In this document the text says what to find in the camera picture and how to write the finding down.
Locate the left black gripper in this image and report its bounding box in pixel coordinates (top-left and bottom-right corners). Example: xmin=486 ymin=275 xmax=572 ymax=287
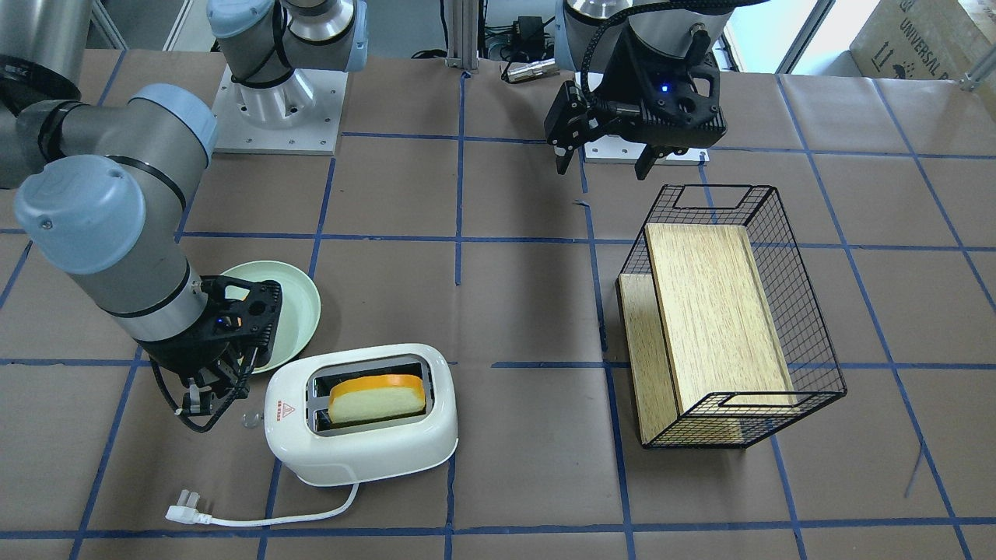
xmin=544 ymin=31 xmax=727 ymax=180

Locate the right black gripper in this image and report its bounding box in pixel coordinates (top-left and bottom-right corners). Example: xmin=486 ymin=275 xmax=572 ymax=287
xmin=145 ymin=278 xmax=283 ymax=417

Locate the white toaster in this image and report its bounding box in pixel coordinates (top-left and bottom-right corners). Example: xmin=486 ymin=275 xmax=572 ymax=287
xmin=264 ymin=344 xmax=458 ymax=487

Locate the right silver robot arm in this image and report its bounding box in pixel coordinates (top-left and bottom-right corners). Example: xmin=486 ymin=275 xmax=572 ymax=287
xmin=2 ymin=1 xmax=369 ymax=432

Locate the bread slice in toaster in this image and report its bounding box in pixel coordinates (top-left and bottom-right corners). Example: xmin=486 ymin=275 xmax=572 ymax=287
xmin=328 ymin=373 xmax=426 ymax=425

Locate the light green plate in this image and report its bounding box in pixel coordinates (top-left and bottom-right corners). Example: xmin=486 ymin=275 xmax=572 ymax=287
xmin=223 ymin=260 xmax=321 ymax=373

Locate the wooden shelf box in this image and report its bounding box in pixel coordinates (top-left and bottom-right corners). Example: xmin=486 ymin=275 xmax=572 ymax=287
xmin=618 ymin=223 xmax=799 ymax=449

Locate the cardboard box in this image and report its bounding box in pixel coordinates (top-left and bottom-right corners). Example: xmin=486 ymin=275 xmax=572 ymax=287
xmin=850 ymin=1 xmax=995 ymax=79

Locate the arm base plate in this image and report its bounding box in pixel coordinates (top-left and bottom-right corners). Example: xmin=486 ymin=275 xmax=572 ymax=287
xmin=584 ymin=137 xmax=710 ymax=166
xmin=212 ymin=68 xmax=349 ymax=156

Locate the white toaster power cord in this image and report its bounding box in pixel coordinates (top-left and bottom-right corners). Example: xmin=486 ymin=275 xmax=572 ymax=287
xmin=166 ymin=482 xmax=360 ymax=528

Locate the aluminium frame post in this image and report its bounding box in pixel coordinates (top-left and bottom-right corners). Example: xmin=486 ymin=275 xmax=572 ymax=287
xmin=444 ymin=1 xmax=482 ymax=74

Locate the black wire basket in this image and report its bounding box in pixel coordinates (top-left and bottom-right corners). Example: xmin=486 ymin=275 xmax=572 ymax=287
xmin=618 ymin=184 xmax=847 ymax=449

